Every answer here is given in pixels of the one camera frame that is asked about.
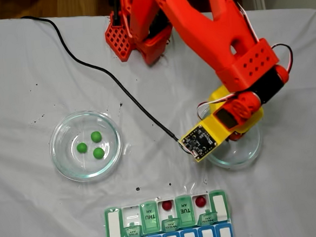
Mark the red round pill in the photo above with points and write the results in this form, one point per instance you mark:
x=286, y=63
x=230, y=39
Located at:
x=200, y=201
x=167, y=205

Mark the green round pill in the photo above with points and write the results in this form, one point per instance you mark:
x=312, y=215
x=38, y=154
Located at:
x=98, y=153
x=96, y=136
x=81, y=148

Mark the clear glass bowl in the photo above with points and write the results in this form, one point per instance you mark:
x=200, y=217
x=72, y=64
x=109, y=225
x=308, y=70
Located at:
x=244, y=155
x=69, y=162

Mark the black table clamp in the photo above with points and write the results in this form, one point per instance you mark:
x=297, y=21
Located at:
x=116, y=15

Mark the white table cover sheet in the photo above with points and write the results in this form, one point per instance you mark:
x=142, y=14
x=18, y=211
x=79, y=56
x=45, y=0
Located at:
x=45, y=213

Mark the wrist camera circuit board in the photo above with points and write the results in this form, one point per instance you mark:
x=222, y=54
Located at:
x=197, y=140

